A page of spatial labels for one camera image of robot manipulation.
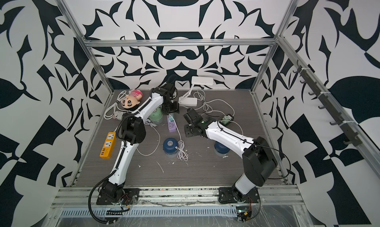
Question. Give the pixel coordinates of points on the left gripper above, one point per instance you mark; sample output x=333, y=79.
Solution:
x=175, y=109

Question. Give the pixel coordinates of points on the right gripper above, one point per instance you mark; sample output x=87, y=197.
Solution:
x=186, y=130

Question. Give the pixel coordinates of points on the purple power strip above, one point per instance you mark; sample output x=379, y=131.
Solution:
x=171, y=123

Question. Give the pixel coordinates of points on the green meat grinder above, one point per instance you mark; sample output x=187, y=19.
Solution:
x=156, y=116

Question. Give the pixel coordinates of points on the green charger plug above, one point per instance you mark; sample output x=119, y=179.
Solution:
x=226, y=119

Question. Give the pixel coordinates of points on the black power strip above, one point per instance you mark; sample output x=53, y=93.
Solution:
x=228, y=123

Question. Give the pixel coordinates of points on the blue meat grinder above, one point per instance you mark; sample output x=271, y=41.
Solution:
x=170, y=147
x=220, y=149

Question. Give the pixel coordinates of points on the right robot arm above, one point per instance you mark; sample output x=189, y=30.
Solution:
x=258, y=157

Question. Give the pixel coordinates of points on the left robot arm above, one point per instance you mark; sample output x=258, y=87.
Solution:
x=131, y=131

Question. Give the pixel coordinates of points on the cartoon head toy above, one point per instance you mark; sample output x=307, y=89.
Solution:
x=132, y=100

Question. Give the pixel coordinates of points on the yellow power strip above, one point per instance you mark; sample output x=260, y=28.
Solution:
x=108, y=146

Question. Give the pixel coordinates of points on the wall hook rack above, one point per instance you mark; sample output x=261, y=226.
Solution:
x=330, y=104

